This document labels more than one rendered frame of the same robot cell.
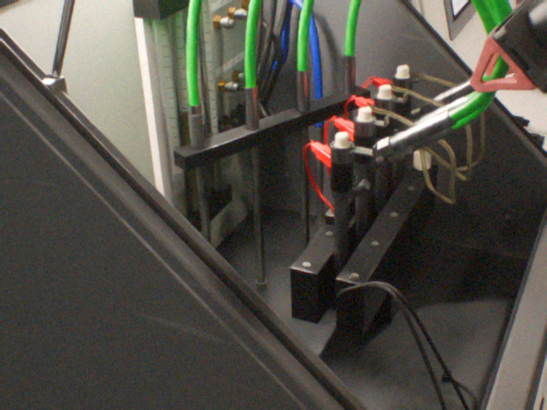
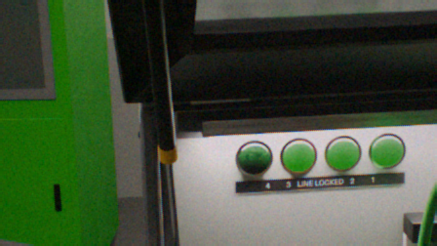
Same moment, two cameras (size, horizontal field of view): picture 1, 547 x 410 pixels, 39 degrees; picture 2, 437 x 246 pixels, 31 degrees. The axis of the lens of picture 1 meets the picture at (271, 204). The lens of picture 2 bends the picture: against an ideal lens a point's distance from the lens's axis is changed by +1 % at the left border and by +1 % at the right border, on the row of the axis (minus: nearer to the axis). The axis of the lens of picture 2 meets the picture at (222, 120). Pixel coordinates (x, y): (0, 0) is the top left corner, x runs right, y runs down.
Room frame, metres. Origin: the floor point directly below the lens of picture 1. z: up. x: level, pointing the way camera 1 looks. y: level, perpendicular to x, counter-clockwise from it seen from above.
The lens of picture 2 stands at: (0.20, -0.56, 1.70)
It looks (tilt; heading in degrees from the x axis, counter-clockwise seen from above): 15 degrees down; 58
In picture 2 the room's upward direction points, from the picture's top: 2 degrees counter-clockwise
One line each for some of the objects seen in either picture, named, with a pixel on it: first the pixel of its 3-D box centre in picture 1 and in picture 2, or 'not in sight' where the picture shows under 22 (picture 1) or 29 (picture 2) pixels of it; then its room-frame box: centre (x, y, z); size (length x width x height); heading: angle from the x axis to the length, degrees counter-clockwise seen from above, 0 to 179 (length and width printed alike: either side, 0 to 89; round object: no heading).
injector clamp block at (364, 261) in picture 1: (370, 254); not in sight; (0.92, -0.14, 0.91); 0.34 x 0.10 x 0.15; 153
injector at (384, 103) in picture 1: (389, 166); not in sight; (0.96, -0.17, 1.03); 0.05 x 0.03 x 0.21; 63
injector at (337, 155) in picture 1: (349, 221); not in sight; (0.81, -0.10, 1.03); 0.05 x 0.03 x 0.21; 63
